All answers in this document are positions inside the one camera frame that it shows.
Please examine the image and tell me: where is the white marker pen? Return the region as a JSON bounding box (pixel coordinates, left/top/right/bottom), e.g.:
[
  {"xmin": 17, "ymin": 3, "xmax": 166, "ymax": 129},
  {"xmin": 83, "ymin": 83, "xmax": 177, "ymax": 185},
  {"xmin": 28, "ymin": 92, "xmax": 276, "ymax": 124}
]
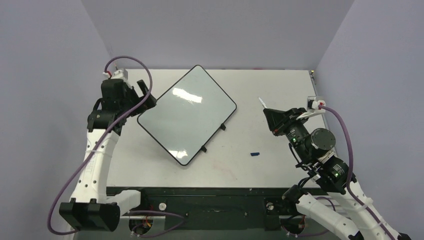
[{"xmin": 258, "ymin": 97, "xmax": 267, "ymax": 109}]

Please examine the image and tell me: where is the black framed whiteboard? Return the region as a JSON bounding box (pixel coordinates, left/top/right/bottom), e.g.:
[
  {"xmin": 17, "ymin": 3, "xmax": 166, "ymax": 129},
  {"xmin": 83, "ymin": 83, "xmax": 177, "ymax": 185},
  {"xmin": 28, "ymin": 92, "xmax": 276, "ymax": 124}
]
[{"xmin": 137, "ymin": 65, "xmax": 237, "ymax": 166}]

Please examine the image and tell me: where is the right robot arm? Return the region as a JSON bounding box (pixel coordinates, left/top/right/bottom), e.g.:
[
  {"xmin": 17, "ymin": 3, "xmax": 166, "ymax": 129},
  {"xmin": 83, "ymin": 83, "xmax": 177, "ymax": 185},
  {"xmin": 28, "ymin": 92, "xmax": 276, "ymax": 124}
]
[{"xmin": 263, "ymin": 104, "xmax": 410, "ymax": 240}]

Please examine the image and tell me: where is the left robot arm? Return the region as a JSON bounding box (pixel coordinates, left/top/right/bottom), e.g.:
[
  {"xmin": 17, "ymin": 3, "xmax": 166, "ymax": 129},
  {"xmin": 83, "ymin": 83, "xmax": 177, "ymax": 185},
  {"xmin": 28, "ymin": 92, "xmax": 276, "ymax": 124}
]
[{"xmin": 59, "ymin": 78, "xmax": 157, "ymax": 232}]

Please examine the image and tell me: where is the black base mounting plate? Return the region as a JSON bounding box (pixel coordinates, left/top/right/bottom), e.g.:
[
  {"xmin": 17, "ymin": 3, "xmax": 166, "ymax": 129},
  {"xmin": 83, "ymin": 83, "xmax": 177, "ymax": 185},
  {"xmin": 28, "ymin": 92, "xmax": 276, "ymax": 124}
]
[{"xmin": 105, "ymin": 186, "xmax": 332, "ymax": 232}]

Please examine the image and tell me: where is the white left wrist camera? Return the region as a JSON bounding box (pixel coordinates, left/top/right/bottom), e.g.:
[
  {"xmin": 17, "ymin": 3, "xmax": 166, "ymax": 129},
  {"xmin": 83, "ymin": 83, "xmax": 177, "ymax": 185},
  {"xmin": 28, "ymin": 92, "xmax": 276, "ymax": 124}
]
[{"xmin": 102, "ymin": 68, "xmax": 129, "ymax": 81}]

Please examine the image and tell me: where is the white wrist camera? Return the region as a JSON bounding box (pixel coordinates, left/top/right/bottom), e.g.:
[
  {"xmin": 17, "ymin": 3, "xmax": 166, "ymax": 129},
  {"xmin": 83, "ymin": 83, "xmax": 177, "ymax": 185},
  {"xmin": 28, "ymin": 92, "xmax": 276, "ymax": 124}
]
[
  {"xmin": 296, "ymin": 96, "xmax": 326, "ymax": 120},
  {"xmin": 102, "ymin": 68, "xmax": 129, "ymax": 81}
]

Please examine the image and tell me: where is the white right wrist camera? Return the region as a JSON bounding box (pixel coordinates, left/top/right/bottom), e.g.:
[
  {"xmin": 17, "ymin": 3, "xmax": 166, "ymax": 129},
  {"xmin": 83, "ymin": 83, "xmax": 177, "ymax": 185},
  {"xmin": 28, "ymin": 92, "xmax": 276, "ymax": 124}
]
[{"xmin": 296, "ymin": 96, "xmax": 326, "ymax": 120}]

